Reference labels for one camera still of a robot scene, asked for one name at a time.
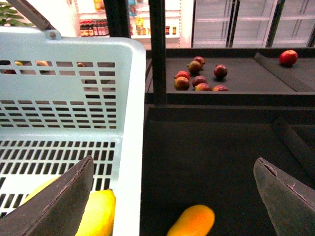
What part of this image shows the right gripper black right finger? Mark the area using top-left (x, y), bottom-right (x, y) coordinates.
top-left (253, 158), bottom-right (315, 236)

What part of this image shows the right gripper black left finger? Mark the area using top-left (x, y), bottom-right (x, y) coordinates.
top-left (0, 155), bottom-right (94, 236)

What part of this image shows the yellow orange mango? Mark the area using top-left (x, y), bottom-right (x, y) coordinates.
top-left (76, 189), bottom-right (116, 236)

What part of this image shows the light blue plastic basket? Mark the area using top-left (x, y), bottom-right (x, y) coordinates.
top-left (0, 27), bottom-right (146, 236)

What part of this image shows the yellow lemon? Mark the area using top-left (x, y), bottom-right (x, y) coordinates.
top-left (22, 176), bottom-right (60, 204)

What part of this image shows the red apple back tray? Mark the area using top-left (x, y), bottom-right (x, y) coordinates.
top-left (279, 50), bottom-right (298, 67)

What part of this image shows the green potted plant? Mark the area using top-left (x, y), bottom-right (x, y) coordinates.
top-left (0, 1), bottom-right (34, 27)

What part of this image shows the black shelf upright post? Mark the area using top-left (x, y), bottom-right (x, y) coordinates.
top-left (149, 0), bottom-right (167, 105)

